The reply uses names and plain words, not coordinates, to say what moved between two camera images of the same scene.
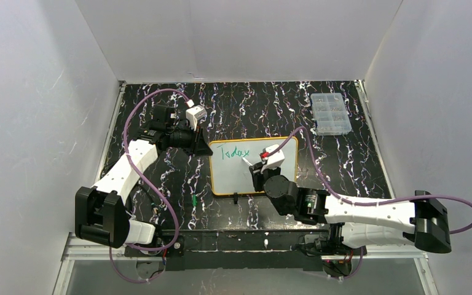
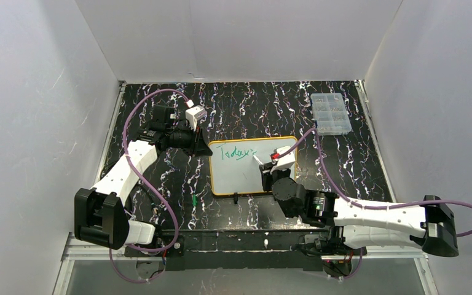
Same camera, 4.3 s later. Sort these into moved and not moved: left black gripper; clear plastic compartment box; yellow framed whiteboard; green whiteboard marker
Moved: green whiteboard marker
Not moved: left black gripper; yellow framed whiteboard; clear plastic compartment box
